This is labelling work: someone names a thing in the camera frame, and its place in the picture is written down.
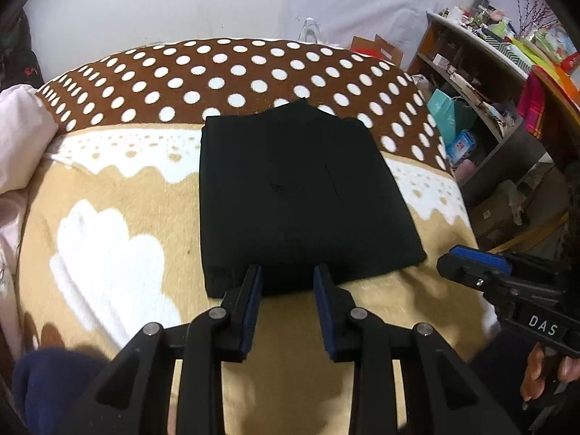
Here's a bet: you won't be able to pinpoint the blue white tissue pack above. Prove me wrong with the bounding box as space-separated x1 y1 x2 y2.
446 130 477 165

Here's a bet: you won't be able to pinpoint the black pants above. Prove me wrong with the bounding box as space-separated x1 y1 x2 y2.
199 101 427 298

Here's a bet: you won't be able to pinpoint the wooden bookshelf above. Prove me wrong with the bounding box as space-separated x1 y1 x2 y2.
409 12 579 206

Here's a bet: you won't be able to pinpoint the red plaid cloth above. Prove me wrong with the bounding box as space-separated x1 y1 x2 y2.
517 72 546 140

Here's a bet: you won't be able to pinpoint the pink white quilt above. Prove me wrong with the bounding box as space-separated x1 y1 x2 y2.
0 84 57 359

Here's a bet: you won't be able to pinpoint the black backpack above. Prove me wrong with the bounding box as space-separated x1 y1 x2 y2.
1 11 44 90

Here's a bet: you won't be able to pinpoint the beige brown polka-dot blanket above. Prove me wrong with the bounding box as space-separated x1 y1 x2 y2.
3 38 513 434

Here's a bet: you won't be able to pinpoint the teal paper bag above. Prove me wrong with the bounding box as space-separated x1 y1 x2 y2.
428 90 477 146

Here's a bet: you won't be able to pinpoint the brown cardboard box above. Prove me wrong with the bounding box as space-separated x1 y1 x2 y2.
469 180 526 240

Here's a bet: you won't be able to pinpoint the red cardboard box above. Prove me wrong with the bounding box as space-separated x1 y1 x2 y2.
350 34 403 66

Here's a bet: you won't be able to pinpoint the pink cylinder container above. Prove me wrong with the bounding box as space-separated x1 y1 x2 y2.
454 159 476 184

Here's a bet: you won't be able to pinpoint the navy blue left knee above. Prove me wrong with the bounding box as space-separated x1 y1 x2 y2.
12 347 109 434

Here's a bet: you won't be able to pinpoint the wooden chair frame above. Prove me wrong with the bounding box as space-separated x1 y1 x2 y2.
490 211 569 253

